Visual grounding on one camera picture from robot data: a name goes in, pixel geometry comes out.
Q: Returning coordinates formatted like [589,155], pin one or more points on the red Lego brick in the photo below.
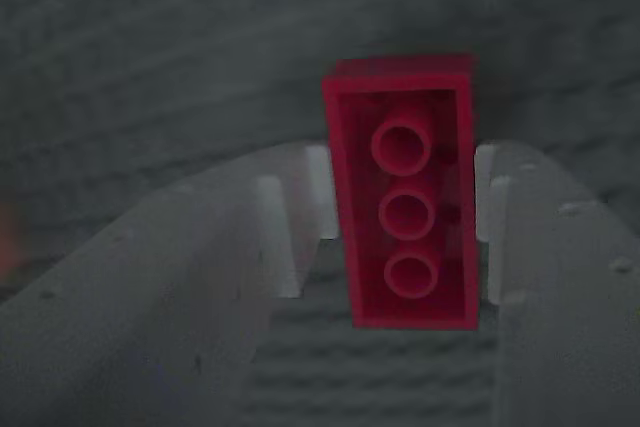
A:
[405,207]

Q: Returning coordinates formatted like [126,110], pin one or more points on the grey Lego baseplate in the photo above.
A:
[150,47]

